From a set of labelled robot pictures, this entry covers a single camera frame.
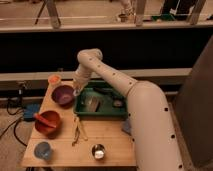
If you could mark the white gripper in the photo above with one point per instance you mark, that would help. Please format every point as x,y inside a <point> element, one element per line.
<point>81,78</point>

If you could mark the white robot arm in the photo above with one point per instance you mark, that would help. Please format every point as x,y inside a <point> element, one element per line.
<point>155,143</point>

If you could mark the green plastic tray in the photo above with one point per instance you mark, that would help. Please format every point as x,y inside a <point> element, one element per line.
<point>106,94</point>

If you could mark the blue grey towel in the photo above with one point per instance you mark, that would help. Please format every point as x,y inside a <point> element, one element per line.
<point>126,127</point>

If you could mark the purple bowl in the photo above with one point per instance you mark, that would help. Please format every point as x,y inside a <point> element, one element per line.
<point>63,95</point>

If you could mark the small orange cup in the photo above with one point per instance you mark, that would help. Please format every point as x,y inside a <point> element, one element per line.
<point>54,80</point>

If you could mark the wooden tongs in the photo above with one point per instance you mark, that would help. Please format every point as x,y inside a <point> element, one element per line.
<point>78,131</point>

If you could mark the red bowl with spoon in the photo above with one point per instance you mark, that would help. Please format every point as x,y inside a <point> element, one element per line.
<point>47,122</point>

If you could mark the blue power box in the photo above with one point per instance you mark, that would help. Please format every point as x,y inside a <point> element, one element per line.
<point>29,112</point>

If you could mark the small metal cup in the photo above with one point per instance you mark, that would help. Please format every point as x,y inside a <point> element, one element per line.
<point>98,151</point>

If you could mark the blue plastic cup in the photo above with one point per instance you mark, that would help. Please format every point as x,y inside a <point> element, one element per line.
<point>43,151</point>

